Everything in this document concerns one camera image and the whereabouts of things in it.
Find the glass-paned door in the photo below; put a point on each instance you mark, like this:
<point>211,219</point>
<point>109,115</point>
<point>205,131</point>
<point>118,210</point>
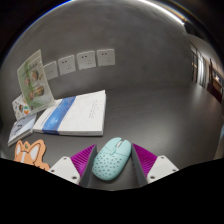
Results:
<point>201,70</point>

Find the white sticker card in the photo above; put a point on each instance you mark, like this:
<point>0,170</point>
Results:
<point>20,108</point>

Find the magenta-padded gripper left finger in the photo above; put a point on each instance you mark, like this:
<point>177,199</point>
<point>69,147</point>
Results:
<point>65,168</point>

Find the white book with blue stripe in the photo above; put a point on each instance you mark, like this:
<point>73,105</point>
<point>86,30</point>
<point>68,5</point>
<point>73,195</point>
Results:
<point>80,115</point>

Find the grey striped magazine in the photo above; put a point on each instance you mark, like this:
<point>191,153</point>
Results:
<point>21,128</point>

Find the teal perforated computer mouse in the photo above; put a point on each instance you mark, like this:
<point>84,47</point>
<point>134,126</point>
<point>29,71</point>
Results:
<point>111,160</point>

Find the orange corgi-shaped mouse pad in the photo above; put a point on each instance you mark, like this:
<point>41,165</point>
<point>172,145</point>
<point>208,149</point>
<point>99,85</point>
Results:
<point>30,153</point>

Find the curved ceiling light strip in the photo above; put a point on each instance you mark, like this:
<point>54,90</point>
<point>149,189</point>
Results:
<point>170,13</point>

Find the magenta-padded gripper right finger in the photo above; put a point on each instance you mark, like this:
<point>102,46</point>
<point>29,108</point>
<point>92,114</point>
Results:
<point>161,166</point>

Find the green menu sign stand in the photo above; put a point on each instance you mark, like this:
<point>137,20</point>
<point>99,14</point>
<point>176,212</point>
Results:
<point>35,83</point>

